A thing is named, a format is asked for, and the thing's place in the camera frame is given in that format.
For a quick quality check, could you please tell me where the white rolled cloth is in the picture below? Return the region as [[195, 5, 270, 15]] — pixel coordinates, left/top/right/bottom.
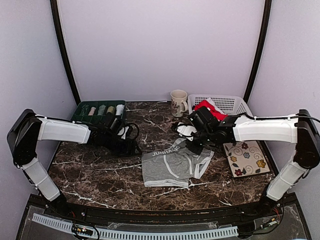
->
[[115, 104, 125, 116]]

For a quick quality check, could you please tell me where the black front rail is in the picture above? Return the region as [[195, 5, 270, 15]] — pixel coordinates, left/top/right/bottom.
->
[[29, 192, 298, 226]]

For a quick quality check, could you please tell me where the right black frame post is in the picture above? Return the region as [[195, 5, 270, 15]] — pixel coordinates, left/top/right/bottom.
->
[[243, 0, 273, 103]]

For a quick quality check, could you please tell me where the red underwear in basket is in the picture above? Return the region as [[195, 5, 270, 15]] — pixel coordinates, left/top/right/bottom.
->
[[194, 98, 228, 121]]

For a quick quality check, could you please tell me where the left black frame post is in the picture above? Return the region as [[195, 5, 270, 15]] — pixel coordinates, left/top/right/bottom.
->
[[50, 0, 81, 105]]

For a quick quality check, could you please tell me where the white plastic basket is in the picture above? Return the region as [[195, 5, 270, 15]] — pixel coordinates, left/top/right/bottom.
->
[[187, 94, 253, 117]]

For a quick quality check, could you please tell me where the grey underwear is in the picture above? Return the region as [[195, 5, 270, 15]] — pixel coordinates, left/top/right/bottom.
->
[[141, 138, 214, 188]]

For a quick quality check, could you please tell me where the cream floral mug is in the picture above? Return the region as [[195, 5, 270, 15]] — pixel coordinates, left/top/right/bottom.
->
[[170, 89, 189, 118]]

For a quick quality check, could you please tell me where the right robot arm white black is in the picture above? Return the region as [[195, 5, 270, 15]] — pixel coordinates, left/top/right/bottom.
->
[[188, 106, 320, 217]]

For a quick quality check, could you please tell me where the black frame post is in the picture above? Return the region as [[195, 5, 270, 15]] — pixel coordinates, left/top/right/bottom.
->
[[50, 0, 81, 105], [243, 0, 273, 103]]

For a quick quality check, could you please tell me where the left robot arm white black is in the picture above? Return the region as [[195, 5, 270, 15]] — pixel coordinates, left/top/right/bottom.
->
[[6, 109, 142, 218]]

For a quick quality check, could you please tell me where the grey-green rolled cloth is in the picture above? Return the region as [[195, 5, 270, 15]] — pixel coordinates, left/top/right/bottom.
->
[[97, 104, 107, 116]]

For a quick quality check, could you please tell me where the green divided organizer tray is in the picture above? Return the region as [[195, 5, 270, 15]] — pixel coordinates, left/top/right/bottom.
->
[[71, 100, 126, 124]]

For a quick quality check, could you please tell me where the floral square coaster tile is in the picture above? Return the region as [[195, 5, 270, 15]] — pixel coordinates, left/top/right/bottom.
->
[[223, 141, 271, 178]]

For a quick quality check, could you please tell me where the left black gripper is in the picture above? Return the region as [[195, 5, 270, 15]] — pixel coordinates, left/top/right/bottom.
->
[[103, 132, 142, 158]]

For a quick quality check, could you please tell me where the pink rolled cloth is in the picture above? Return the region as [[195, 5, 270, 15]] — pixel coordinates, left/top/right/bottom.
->
[[88, 107, 96, 116]]

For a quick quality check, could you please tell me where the small green circuit board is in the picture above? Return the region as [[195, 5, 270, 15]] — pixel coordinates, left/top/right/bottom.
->
[[71, 225, 94, 237]]

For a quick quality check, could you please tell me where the olive rolled cloth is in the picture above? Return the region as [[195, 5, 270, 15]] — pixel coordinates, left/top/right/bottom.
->
[[106, 105, 115, 116]]

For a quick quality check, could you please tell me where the white slotted cable duct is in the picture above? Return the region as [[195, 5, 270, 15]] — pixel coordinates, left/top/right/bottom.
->
[[31, 213, 239, 240]]

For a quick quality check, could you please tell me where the patterned dark rolled cloth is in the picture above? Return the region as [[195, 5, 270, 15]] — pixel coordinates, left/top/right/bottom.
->
[[79, 104, 90, 116]]

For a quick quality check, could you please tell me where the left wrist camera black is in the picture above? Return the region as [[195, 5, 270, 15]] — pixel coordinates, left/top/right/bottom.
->
[[116, 122, 140, 143]]

